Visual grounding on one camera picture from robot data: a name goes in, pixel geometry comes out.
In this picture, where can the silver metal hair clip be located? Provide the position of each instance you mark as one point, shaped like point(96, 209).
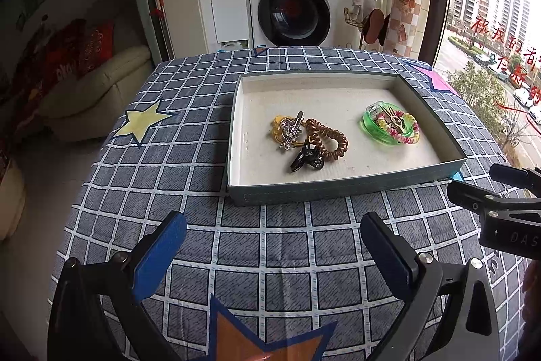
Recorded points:
point(292, 127)

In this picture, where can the white washing machine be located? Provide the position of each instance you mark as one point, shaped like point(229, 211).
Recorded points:
point(262, 5)

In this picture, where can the brown round chair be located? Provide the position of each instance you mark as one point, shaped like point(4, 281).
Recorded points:
point(374, 27)

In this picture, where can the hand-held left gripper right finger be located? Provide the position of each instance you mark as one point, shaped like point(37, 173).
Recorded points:
point(386, 255)

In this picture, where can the grey checked star tablecloth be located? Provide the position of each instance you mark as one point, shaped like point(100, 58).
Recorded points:
point(274, 259)

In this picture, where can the green tree outside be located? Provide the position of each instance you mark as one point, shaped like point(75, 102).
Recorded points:
point(482, 98)

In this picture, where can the black claw hair clip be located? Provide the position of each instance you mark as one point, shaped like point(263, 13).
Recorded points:
point(306, 159)

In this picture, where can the white detergent bottle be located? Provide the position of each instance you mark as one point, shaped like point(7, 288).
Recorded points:
point(232, 45)

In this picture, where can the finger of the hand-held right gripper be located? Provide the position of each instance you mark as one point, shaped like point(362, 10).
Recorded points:
point(469, 195)
point(509, 175)

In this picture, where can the checkered printed wall panel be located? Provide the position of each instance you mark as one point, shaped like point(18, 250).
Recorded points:
point(403, 18)

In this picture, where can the grey cardboard tray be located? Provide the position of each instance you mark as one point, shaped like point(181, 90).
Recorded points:
point(329, 98)

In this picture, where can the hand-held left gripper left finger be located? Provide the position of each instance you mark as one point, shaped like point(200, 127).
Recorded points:
point(160, 255)

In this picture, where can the cream sofa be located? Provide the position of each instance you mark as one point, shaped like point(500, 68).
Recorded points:
point(105, 90)

